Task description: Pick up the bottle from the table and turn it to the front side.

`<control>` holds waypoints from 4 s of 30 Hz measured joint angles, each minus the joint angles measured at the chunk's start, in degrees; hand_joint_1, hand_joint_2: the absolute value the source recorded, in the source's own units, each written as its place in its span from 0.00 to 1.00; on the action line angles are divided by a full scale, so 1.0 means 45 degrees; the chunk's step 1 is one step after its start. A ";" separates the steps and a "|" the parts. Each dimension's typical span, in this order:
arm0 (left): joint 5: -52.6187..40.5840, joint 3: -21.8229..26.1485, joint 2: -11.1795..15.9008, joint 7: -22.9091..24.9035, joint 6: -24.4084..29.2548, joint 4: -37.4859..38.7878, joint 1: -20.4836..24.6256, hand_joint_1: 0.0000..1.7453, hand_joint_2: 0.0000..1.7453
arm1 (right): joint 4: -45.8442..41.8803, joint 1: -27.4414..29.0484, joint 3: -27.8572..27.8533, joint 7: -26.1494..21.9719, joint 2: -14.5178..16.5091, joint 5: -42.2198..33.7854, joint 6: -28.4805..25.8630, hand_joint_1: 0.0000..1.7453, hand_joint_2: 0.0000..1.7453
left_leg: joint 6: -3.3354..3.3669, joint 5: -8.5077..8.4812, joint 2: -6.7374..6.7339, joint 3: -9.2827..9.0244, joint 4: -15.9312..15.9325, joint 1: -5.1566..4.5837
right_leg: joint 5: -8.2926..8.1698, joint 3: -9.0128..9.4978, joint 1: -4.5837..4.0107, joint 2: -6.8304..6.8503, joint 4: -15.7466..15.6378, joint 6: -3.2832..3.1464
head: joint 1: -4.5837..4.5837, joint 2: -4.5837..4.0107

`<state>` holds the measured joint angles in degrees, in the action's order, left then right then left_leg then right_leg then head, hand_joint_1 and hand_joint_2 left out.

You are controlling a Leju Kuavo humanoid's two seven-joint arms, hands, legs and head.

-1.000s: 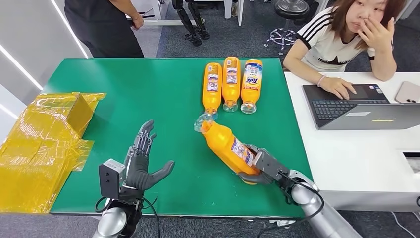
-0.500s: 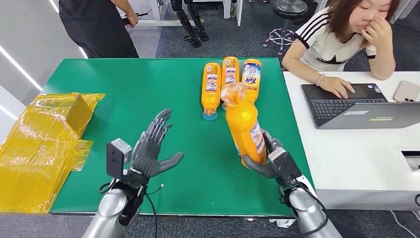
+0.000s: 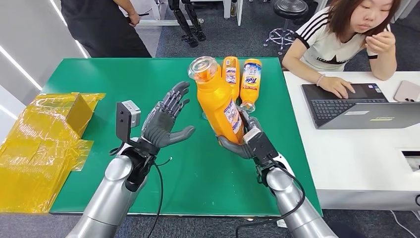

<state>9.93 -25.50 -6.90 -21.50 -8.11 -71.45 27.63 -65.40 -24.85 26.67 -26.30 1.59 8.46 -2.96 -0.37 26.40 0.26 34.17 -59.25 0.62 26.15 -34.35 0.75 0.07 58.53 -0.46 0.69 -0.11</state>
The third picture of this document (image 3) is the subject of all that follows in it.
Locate black handheld controller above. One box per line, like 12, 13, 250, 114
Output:
127, 12, 150, 24

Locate seated person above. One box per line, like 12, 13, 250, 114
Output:
281, 0, 402, 99

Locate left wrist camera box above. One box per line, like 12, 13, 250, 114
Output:
115, 100, 142, 145

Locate black stool chrome base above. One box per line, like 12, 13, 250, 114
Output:
263, 0, 309, 56

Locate white metal floor frame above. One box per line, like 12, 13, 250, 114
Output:
138, 0, 205, 27

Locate black humanoid robot legs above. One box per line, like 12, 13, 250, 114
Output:
168, 0, 208, 48

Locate pink smartphone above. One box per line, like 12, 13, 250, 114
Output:
393, 80, 420, 103

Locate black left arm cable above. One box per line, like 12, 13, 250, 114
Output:
144, 157, 173, 238

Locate white desk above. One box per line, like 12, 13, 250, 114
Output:
283, 70, 420, 212

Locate orange detergent bottle clear cap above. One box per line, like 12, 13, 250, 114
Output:
187, 56, 246, 145
239, 59, 263, 114
222, 56, 241, 103

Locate dark grey laptop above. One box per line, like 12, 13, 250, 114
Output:
301, 83, 420, 130

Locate white table leg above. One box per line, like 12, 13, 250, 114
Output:
222, 0, 244, 26

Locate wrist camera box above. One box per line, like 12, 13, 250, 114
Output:
115, 100, 142, 145
242, 126, 279, 167

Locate standing person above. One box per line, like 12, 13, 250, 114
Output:
60, 0, 153, 59

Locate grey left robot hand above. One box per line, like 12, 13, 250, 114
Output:
141, 81, 196, 149

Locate white floor cable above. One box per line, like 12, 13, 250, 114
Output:
389, 210, 420, 238

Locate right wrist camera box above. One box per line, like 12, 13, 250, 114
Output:
242, 126, 279, 167

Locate green table mat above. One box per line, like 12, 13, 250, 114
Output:
43, 58, 323, 217

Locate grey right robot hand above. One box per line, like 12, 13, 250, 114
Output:
217, 110, 264, 160

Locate yellow film-wrapped cardboard box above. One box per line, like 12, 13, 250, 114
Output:
0, 92, 106, 214

